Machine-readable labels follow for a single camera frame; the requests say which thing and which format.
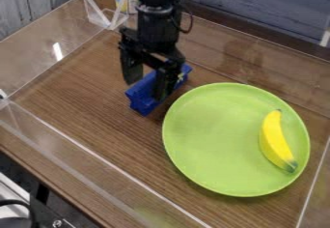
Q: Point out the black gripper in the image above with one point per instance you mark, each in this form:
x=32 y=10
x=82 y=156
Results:
x=150 y=45

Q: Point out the clear acrylic enclosure wall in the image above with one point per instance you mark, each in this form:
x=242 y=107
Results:
x=68 y=129

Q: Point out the green round plate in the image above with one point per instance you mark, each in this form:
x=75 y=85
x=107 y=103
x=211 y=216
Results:
x=211 y=139

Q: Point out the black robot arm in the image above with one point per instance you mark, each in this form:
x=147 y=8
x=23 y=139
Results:
x=150 y=45

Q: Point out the yellow toy banana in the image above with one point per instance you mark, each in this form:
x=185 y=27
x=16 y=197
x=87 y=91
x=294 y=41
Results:
x=273 y=143

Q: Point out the blue plastic block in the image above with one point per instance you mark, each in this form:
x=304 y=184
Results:
x=142 y=90

